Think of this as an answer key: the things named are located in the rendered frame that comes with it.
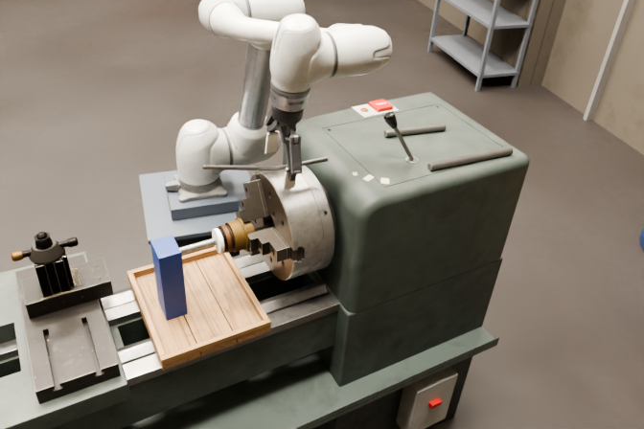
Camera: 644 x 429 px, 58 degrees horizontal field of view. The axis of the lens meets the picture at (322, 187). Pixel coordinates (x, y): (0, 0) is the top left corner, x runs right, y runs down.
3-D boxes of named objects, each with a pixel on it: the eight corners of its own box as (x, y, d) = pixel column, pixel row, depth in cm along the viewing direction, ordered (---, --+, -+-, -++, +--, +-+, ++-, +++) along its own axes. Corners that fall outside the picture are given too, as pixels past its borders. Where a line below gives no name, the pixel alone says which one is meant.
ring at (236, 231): (244, 209, 164) (213, 216, 160) (258, 227, 157) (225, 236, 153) (245, 235, 169) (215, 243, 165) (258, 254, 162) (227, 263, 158)
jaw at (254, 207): (273, 213, 169) (264, 172, 168) (279, 213, 164) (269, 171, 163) (237, 222, 164) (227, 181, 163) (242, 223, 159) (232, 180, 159)
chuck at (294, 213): (270, 217, 189) (280, 143, 168) (314, 292, 171) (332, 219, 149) (244, 224, 185) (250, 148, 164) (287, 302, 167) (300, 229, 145)
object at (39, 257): (61, 239, 149) (58, 230, 148) (66, 259, 144) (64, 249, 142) (27, 248, 146) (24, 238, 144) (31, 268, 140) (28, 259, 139)
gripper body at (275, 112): (266, 93, 138) (264, 124, 144) (279, 115, 132) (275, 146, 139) (296, 90, 141) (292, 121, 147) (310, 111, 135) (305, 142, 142)
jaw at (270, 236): (283, 221, 163) (303, 244, 154) (283, 237, 166) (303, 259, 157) (246, 232, 158) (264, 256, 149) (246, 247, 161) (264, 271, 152)
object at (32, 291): (105, 271, 162) (103, 257, 159) (113, 294, 155) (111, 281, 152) (24, 293, 154) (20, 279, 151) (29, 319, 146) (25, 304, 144)
